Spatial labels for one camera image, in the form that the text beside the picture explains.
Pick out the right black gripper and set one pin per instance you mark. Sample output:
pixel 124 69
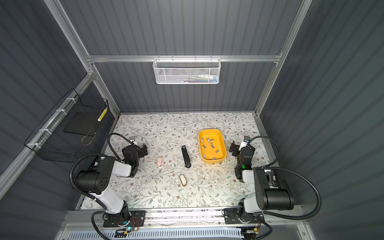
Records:
pixel 236 147

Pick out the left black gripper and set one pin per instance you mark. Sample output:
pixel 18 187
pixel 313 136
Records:
pixel 141 150

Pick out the pink small stapler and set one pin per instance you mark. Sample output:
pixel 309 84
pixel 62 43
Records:
pixel 160 161

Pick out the yellow plastic tray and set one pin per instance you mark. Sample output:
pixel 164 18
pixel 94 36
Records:
pixel 219 144

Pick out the black stapler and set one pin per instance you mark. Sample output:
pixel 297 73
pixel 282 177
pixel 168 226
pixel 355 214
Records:
pixel 186 157

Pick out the beige small stapler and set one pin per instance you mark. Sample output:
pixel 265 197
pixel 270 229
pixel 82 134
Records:
pixel 183 180

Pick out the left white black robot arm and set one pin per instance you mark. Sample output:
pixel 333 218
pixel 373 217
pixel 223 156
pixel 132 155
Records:
pixel 94 182

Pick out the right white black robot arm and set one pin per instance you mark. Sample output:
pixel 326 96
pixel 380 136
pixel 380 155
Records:
pixel 271 190

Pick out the yellow marker in basket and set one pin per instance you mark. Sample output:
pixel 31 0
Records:
pixel 102 115

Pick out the black pad in basket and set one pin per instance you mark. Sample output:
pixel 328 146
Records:
pixel 84 124

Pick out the items in white basket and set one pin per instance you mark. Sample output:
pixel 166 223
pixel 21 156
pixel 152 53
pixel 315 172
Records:
pixel 200 79

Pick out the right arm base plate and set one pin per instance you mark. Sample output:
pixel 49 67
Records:
pixel 233 216

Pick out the black wire basket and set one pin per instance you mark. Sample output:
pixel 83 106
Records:
pixel 50 143

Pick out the white wire mesh basket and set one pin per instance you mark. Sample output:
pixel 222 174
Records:
pixel 168 73

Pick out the aluminium mounting rail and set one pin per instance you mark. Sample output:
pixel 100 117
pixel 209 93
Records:
pixel 174 218

